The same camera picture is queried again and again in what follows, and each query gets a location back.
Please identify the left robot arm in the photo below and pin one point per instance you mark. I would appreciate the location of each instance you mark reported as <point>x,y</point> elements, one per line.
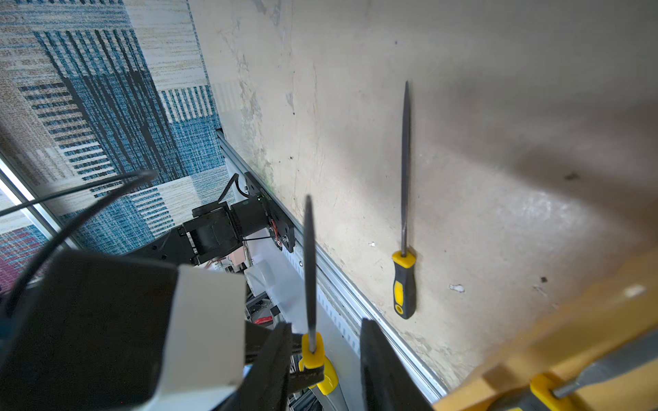
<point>151,330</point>

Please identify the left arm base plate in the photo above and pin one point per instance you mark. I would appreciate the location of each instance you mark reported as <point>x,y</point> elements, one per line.
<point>278,221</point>

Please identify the aluminium front rail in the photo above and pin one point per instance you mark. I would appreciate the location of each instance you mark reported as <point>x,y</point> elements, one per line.
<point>340,313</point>

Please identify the yellow plastic storage tray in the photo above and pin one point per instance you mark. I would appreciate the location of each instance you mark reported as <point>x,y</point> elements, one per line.
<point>610,315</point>

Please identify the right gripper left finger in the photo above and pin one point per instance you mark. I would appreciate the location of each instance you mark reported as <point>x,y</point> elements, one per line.
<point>266,385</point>

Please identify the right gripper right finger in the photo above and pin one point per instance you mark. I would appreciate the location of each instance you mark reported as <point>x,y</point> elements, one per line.
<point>386,384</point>

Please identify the file tool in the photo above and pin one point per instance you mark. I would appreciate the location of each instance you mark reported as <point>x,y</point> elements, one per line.
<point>581,383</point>
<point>313,347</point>
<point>404,286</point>

